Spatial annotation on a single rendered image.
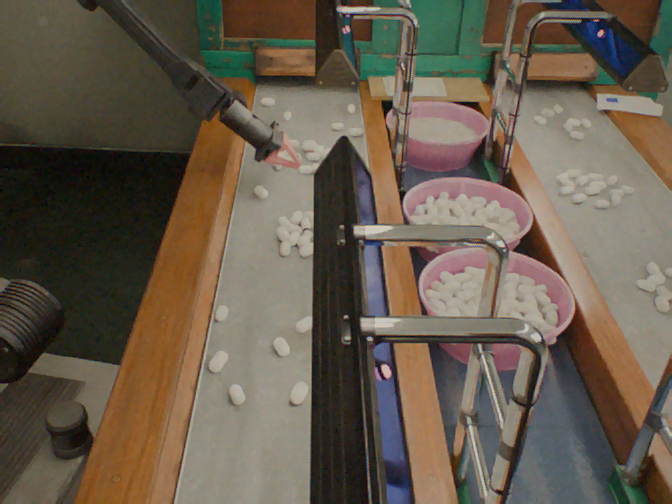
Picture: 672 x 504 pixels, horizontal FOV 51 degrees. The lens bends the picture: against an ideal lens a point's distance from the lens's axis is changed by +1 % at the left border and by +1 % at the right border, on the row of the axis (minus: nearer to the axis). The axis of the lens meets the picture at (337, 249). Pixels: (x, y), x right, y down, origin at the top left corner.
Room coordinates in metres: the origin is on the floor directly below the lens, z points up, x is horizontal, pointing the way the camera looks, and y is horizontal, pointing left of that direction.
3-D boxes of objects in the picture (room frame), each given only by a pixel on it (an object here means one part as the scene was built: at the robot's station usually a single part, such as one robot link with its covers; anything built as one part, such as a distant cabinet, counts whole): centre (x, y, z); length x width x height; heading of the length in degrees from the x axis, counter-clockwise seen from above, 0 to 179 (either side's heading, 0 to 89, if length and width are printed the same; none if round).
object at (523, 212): (1.25, -0.27, 0.72); 0.27 x 0.27 x 0.10
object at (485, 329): (0.54, -0.10, 0.90); 0.20 x 0.19 x 0.45; 2
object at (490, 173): (1.53, -0.46, 0.90); 0.20 x 0.19 x 0.45; 2
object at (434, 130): (1.69, -0.25, 0.71); 0.22 x 0.22 x 0.06
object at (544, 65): (1.98, -0.58, 0.83); 0.30 x 0.06 x 0.07; 92
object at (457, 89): (1.91, -0.24, 0.77); 0.33 x 0.15 x 0.01; 92
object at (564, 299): (0.97, -0.28, 0.72); 0.27 x 0.27 x 0.10
